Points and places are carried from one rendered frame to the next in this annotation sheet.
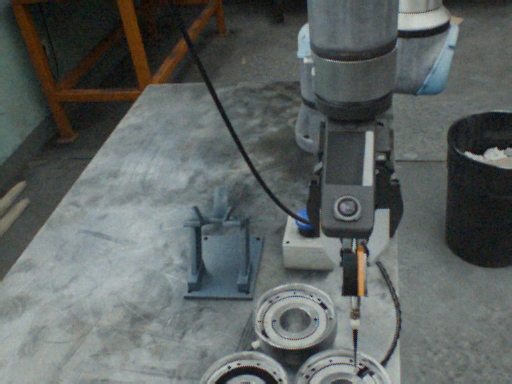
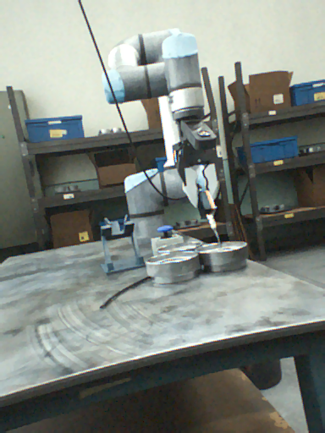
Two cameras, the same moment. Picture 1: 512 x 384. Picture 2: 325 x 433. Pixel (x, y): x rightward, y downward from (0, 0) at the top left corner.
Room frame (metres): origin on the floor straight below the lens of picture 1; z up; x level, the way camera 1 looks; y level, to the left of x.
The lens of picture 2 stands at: (-0.41, 0.43, 0.99)
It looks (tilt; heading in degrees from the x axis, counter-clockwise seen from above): 4 degrees down; 334
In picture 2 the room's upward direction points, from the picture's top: 9 degrees counter-clockwise
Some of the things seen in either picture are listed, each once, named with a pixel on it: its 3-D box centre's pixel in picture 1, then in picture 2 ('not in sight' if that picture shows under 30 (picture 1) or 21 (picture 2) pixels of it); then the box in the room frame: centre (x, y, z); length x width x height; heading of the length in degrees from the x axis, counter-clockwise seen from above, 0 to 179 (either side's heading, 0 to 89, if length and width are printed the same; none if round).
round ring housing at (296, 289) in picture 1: (295, 324); (179, 255); (0.45, -0.03, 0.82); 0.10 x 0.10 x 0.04
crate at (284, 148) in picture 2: not in sight; (266, 151); (3.39, -2.83, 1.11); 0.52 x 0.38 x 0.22; 74
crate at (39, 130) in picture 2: not in sight; (56, 132); (3.99, -0.77, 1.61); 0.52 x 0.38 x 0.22; 77
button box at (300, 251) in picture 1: (310, 238); (167, 244); (0.60, -0.08, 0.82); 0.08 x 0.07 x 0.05; 164
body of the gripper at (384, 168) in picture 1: (353, 140); (190, 139); (0.46, -0.11, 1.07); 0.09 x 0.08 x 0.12; 167
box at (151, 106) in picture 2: not in sight; (168, 109); (3.65, -1.87, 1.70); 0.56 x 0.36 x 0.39; 69
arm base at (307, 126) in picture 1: (333, 113); (148, 226); (0.91, -0.18, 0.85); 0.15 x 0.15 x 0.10
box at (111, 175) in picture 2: not in sight; (114, 167); (3.84, -1.25, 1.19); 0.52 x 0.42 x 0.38; 74
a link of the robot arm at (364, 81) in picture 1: (349, 68); (185, 102); (0.45, -0.11, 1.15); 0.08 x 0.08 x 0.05
